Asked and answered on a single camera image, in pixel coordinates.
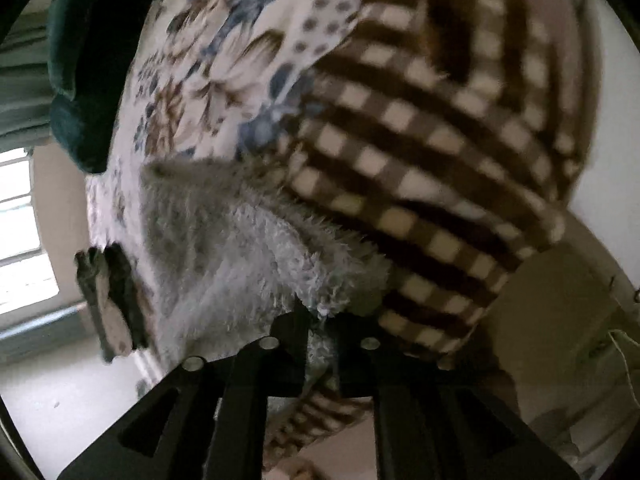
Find dark green pillow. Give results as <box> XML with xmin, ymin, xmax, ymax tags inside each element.
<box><xmin>47</xmin><ymin>0</ymin><xmax>154</xmax><ymax>174</ymax></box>

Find window with white frame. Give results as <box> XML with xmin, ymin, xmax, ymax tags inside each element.
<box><xmin>0</xmin><ymin>148</ymin><xmax>58</xmax><ymax>314</ymax></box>

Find floral white bed blanket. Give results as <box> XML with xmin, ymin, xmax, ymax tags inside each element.
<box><xmin>88</xmin><ymin>0</ymin><xmax>390</xmax><ymax>368</ymax></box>

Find brown checkered blanket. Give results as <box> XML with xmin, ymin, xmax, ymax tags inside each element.
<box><xmin>261</xmin><ymin>0</ymin><xmax>601</xmax><ymax>466</ymax></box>

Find grey curtain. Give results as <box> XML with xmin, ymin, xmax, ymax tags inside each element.
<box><xmin>0</xmin><ymin>11</ymin><xmax>54</xmax><ymax>152</ymax></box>

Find folded white garment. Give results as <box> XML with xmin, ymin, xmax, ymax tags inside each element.
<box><xmin>96</xmin><ymin>263</ymin><xmax>134</xmax><ymax>356</ymax></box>

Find grey fluffy fleece pants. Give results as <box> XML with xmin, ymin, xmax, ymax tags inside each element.
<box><xmin>140</xmin><ymin>159</ymin><xmax>390</xmax><ymax>380</ymax></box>

